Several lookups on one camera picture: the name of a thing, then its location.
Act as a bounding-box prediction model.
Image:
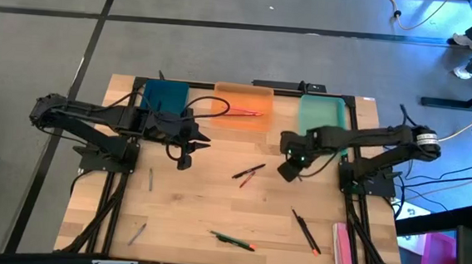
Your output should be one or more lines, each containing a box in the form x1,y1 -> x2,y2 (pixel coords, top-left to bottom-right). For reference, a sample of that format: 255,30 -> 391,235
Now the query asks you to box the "beige floor cable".
378,0 -> 453,35

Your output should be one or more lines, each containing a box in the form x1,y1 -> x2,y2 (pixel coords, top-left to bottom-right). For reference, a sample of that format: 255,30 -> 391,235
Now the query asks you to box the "black aluminium table frame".
62,71 -> 417,264

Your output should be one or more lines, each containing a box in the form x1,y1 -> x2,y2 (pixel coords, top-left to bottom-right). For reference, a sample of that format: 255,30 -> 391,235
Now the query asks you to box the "black pen with scale print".
214,235 -> 251,251

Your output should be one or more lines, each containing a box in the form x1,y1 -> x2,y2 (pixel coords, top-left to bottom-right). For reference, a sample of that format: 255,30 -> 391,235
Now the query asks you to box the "orange translucent plastic bin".
209,81 -> 276,134

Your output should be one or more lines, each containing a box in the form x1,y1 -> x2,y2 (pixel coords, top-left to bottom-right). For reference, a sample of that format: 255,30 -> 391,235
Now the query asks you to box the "blue plastic bin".
138,77 -> 191,120

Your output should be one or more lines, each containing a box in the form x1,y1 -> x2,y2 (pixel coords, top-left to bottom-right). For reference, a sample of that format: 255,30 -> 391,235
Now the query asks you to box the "red crayon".
238,169 -> 257,190

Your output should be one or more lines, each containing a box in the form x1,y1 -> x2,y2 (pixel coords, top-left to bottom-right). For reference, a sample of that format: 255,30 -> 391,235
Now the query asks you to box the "black pencil with orange eraser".
288,208 -> 322,257

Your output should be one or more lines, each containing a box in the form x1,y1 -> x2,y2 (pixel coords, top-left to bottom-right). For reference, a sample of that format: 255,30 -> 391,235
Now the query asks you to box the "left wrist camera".
176,152 -> 194,172

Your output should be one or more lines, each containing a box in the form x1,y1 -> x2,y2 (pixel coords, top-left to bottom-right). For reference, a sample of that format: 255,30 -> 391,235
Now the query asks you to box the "black table base beam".
420,71 -> 472,111

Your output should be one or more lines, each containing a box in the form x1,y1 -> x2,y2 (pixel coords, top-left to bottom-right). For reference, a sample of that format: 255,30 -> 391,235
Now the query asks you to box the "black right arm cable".
297,146 -> 342,182

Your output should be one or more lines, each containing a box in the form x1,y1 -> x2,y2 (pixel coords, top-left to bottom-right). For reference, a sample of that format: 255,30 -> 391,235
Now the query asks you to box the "pink flat box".
329,221 -> 358,264

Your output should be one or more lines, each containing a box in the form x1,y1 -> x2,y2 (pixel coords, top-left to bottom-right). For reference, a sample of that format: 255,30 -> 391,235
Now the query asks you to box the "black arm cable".
297,146 -> 342,182
178,93 -> 233,124

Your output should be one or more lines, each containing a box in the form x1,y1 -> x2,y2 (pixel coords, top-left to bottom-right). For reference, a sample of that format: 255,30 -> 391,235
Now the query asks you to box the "black power strip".
252,77 -> 328,94

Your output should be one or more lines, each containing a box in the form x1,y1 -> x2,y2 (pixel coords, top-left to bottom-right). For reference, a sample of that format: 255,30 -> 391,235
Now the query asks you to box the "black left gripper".
140,110 -> 214,156

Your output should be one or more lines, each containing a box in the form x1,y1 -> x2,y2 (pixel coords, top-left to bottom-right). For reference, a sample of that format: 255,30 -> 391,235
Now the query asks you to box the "pink storage bin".
420,230 -> 460,264

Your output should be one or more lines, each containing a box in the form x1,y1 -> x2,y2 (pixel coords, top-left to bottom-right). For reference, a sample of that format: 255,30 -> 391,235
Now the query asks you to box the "red pencil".
220,110 -> 263,120
227,106 -> 265,117

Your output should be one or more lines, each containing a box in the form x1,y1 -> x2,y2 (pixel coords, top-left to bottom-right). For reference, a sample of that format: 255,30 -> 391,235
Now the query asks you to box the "green pencil with orange eraser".
208,230 -> 258,251

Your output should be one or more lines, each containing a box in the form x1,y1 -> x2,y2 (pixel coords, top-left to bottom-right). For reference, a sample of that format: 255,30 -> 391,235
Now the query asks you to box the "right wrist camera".
276,159 -> 302,184

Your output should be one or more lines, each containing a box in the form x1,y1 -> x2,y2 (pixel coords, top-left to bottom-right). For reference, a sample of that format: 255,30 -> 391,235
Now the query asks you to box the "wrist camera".
176,152 -> 194,172
276,159 -> 302,184

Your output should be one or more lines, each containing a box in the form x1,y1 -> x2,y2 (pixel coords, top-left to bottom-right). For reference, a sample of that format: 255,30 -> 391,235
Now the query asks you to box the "teal plastic bin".
295,93 -> 352,157

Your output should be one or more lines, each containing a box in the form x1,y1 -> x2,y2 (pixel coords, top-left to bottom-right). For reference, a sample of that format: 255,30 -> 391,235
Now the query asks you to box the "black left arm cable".
178,93 -> 233,124

